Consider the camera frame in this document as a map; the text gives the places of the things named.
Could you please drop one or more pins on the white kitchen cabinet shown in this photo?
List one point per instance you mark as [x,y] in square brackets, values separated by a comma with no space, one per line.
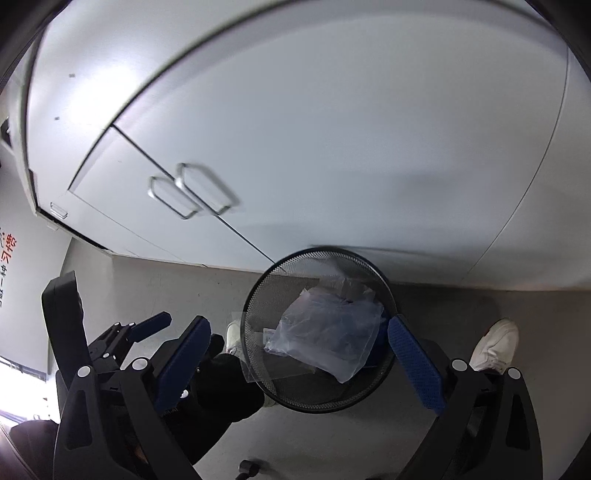
[323,138]

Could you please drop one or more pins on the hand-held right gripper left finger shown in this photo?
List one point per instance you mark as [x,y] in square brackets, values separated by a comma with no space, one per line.
[184,360]

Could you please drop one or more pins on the person's white right shoe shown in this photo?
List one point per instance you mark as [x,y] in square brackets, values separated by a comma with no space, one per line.
[494,344]

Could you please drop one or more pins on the clear plastic bag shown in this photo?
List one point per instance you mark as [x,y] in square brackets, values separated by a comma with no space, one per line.
[323,332]

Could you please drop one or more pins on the person's left leg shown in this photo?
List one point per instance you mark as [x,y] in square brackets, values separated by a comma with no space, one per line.
[221,392]

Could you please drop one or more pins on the white wall sign red lettering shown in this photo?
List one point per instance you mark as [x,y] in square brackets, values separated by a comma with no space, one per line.
[7,263]

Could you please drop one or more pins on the person's white left shoe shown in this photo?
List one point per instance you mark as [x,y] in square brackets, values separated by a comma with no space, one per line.
[233,337]

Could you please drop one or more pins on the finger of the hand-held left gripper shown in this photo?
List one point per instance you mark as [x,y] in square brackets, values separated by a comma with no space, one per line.
[64,318]
[152,325]

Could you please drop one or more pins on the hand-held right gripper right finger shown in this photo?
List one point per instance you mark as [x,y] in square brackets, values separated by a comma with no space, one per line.
[415,364]

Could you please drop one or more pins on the black chair caster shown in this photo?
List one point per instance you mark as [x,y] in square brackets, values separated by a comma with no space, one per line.
[249,469]

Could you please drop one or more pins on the person's white shoe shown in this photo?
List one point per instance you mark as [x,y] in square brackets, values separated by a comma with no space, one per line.
[233,337]
[494,344]

